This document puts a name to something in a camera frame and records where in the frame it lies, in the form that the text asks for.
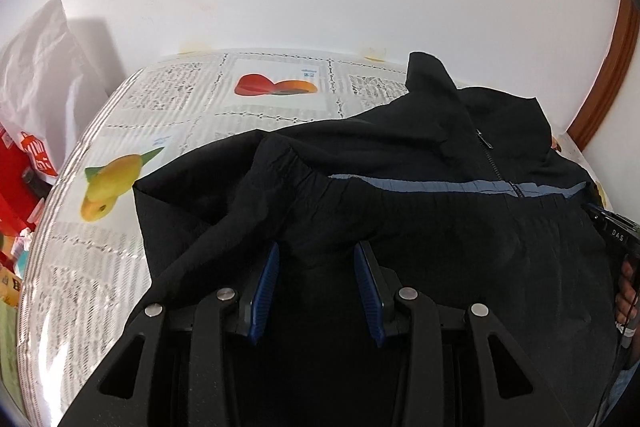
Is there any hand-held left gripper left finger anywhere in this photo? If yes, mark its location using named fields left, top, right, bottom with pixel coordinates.
left=57, top=242, right=280, bottom=427

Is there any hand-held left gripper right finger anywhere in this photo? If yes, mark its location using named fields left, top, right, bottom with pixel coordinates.
left=353, top=243, right=583, bottom=427

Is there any black white blue zip jacket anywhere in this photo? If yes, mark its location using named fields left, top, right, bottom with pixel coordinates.
left=132, top=51, right=633, bottom=427

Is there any person's right hand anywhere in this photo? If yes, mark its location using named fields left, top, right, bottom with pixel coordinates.
left=616, top=257, right=640, bottom=338

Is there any fruit printed white tablecloth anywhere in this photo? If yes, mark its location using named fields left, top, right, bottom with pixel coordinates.
left=15, top=48, right=608, bottom=413

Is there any green cloth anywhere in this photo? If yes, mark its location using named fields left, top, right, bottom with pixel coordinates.
left=0, top=307, right=23, bottom=408

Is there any red paper shopping bag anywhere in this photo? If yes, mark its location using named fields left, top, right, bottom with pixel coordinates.
left=0, top=127, right=47, bottom=253

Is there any white plastic bag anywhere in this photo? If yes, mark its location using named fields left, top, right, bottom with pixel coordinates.
left=0, top=0, right=122, bottom=188

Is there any brown wooden door frame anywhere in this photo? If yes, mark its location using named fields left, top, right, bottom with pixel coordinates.
left=567, top=0, right=640, bottom=154

